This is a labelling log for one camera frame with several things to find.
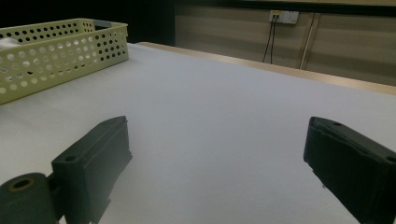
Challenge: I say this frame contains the white wall socket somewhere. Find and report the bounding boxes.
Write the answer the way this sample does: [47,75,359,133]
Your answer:
[269,9,300,25]

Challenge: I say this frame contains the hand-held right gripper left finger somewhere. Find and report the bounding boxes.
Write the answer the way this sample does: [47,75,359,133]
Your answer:
[50,116,134,224]

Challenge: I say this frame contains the white table cover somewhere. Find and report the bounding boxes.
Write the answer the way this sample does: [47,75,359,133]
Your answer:
[0,42,396,224]

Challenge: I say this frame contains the black cable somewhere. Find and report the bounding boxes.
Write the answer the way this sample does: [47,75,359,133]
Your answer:
[262,15,276,63]
[270,15,279,64]

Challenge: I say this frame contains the pale green perforated basket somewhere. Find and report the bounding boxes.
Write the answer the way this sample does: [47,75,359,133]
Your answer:
[0,18,130,105]

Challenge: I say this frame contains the grey flat object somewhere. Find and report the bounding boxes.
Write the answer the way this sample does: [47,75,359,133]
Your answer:
[92,20,112,30]

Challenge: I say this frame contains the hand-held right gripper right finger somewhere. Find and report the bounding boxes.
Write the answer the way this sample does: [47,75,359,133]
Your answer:
[304,116,396,224]

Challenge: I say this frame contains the white cloth garment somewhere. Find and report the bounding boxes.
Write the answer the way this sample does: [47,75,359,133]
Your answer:
[0,37,21,50]

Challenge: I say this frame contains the beige wall conduit strip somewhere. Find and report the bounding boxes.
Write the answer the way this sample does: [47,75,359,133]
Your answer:
[299,12,321,70]

